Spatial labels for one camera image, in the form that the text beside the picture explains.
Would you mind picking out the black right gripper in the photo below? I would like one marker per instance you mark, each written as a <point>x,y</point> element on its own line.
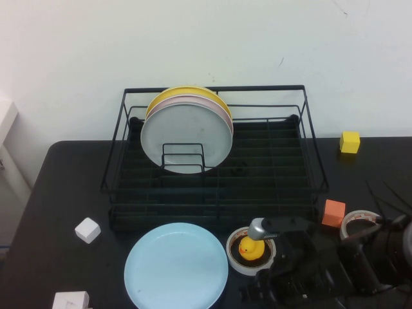
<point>309,267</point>

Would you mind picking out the light blue plate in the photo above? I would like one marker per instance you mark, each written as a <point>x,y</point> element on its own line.
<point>174,267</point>

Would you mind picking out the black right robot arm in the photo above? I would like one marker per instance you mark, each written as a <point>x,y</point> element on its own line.
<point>392,244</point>

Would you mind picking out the grey plate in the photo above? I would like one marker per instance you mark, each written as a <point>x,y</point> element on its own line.
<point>180,128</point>

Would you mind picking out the pink plate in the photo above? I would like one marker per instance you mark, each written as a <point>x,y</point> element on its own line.
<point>186,98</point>

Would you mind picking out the yellow plate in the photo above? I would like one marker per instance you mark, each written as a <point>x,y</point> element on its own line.
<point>180,91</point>

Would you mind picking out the yellow rubber duck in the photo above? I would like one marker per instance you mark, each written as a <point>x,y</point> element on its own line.
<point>251,251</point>

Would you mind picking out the narrow white tape roll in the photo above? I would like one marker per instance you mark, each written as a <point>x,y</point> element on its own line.
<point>236,267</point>

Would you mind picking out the orange foam cube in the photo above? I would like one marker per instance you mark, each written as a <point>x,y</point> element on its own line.
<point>333,212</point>

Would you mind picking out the wide white tape roll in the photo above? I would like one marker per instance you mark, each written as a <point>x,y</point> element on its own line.
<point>354,215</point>

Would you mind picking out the yellow foam cube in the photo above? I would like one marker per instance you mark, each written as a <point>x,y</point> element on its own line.
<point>350,143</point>

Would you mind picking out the small white foam cube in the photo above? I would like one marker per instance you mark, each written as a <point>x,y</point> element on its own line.
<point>87,230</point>

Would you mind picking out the white block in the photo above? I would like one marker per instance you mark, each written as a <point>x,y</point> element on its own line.
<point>69,301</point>

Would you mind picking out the white side cabinet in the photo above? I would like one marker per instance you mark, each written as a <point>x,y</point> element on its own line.
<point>8,119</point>

